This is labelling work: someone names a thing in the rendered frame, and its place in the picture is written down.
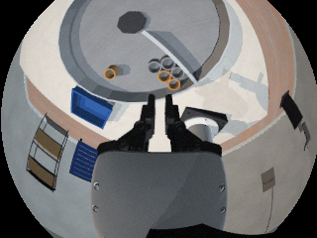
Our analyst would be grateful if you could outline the bronze bushing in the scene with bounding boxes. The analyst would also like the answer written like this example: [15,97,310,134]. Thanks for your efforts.
[158,68,171,82]
[167,77,180,90]
[104,65,119,79]

